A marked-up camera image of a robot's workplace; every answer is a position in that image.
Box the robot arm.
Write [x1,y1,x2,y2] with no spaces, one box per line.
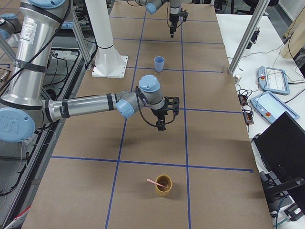
[126,0,188,38]
[0,0,170,143]

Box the white pedestal column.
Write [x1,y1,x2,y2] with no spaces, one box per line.
[85,0,128,79]

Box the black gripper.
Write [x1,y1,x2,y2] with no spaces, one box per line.
[169,13,181,38]
[152,108,168,130]

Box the near teach pendant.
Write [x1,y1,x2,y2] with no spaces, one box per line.
[250,91,300,124]

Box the bamboo cup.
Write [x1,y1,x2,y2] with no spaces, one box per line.
[155,175,173,197]

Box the blue cup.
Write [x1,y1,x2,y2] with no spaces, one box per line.
[154,56,165,72]

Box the far teach pendant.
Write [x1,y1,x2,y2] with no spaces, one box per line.
[257,66,290,95]

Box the black laptop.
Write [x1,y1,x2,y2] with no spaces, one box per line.
[254,112,305,189]

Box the teach pendant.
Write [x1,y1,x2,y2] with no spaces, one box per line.
[250,91,300,124]
[257,66,290,95]

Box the small metal cylinder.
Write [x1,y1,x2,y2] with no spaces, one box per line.
[234,75,242,83]

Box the pink chopstick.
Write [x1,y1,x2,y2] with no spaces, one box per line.
[146,178,168,189]

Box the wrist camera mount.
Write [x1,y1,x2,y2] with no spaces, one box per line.
[164,96,180,116]
[180,9,189,24]

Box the right side frame post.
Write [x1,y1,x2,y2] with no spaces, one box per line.
[228,0,270,75]

